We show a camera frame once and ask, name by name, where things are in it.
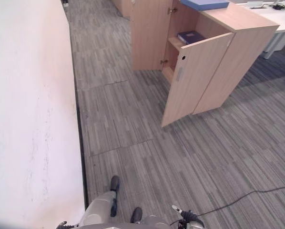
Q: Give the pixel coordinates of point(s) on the wood cabinet shelf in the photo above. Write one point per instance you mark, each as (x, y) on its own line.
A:
(176, 43)

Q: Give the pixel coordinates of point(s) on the dark blue folder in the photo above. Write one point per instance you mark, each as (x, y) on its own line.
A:
(190, 37)

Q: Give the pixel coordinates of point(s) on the brass door hinge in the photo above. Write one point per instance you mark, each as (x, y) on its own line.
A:
(172, 10)
(163, 61)

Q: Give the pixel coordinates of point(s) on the robot left dark foot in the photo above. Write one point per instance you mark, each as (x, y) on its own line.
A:
(115, 182)

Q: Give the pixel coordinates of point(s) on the white office desk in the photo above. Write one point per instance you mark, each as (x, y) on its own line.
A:
(283, 21)

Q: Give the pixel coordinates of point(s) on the black items on desk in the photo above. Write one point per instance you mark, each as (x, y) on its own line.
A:
(284, 6)

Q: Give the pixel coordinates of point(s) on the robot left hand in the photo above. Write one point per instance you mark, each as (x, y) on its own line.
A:
(64, 224)

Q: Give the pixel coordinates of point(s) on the small wood cabinet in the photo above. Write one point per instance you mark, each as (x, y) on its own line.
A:
(124, 7)

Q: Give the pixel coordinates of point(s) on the robot left silver leg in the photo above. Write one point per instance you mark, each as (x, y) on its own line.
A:
(98, 208)

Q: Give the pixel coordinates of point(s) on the robot right dark foot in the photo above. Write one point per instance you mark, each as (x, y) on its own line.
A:
(136, 214)

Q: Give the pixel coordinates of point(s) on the dark object by wall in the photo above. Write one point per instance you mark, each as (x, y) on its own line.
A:
(65, 2)

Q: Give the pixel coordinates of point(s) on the robot dark foot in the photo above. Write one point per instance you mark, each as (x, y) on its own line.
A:
(115, 182)
(136, 214)

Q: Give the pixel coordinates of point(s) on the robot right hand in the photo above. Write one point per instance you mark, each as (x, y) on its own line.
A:
(189, 215)

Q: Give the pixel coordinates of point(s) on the wide open wood cabinet door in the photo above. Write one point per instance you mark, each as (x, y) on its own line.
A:
(148, 35)

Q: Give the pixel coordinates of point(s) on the robot right silver arm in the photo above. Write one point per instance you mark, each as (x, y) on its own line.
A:
(196, 225)

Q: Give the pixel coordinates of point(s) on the light blue folder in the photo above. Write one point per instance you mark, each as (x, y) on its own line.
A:
(204, 3)

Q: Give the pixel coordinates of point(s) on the robot right silver leg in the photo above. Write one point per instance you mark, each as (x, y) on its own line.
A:
(154, 221)

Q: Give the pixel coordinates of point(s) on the light wood office cabinet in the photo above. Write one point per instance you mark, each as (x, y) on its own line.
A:
(237, 62)

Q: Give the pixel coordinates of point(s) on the robot silver leg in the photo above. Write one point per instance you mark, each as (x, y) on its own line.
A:
(154, 221)
(98, 208)

